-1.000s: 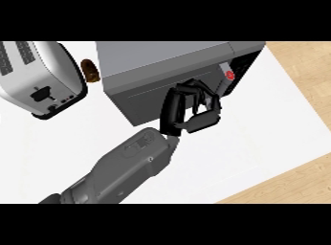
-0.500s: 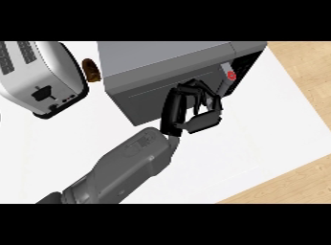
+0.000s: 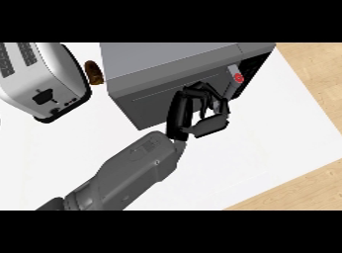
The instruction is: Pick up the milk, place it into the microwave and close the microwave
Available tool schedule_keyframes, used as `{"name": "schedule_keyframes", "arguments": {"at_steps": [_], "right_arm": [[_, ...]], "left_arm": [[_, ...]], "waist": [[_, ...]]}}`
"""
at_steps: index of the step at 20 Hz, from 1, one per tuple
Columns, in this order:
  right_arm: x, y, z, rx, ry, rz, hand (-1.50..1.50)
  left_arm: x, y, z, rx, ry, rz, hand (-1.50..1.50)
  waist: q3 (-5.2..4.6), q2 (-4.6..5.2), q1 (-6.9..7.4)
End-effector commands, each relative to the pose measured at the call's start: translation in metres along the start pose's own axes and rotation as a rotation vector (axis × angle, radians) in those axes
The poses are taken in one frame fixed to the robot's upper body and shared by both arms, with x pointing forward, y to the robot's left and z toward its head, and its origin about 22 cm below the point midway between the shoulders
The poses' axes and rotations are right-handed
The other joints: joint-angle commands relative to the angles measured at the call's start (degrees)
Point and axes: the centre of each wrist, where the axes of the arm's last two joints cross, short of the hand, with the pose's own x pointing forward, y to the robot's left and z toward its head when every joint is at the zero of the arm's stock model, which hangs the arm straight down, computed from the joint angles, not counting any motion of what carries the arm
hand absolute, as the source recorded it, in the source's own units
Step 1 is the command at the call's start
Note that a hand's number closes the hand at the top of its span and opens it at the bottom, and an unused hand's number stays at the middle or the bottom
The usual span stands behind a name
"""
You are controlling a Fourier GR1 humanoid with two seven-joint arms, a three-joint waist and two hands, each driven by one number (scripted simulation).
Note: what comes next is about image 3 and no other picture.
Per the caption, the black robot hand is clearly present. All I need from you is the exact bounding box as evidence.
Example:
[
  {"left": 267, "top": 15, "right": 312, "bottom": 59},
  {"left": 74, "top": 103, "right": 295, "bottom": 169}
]
[{"left": 166, "top": 82, "right": 233, "bottom": 142}]

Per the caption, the grey microwave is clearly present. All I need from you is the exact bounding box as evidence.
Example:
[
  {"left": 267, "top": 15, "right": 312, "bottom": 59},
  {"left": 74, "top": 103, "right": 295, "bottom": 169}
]
[{"left": 98, "top": 42, "right": 278, "bottom": 131}]

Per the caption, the brown bread loaf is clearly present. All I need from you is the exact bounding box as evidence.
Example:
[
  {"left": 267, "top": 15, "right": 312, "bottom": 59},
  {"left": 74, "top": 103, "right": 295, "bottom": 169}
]
[{"left": 83, "top": 59, "right": 105, "bottom": 86}]

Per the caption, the silver toaster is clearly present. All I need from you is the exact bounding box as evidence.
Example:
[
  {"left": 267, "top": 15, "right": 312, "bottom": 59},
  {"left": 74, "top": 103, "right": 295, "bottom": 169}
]
[{"left": 0, "top": 42, "right": 94, "bottom": 125}]

